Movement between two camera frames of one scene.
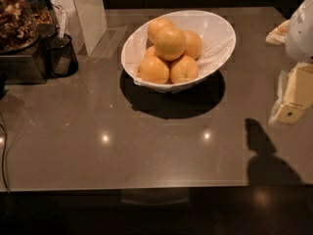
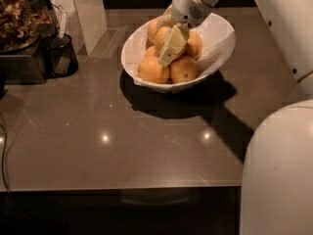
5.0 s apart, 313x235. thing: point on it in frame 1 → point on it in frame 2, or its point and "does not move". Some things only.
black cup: x=62 y=56 does not move
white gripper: x=300 y=33 → x=186 y=10
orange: x=184 y=70 does not move
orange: x=194 y=43 does not move
